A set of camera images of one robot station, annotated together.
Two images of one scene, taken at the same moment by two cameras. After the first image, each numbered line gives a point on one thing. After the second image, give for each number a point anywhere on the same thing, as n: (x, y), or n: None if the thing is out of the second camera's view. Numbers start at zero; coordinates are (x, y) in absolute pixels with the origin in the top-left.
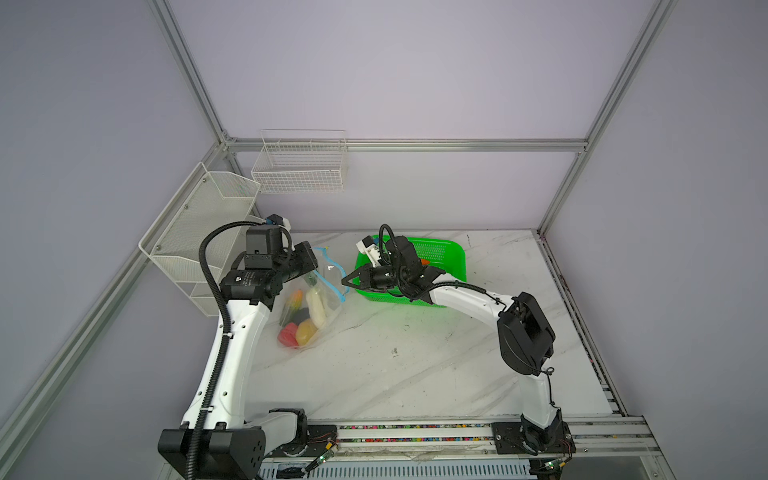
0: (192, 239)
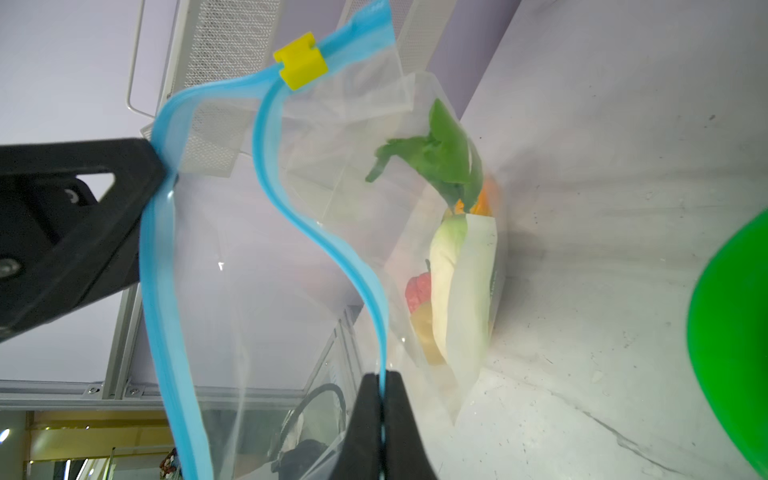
0: (180, 40)
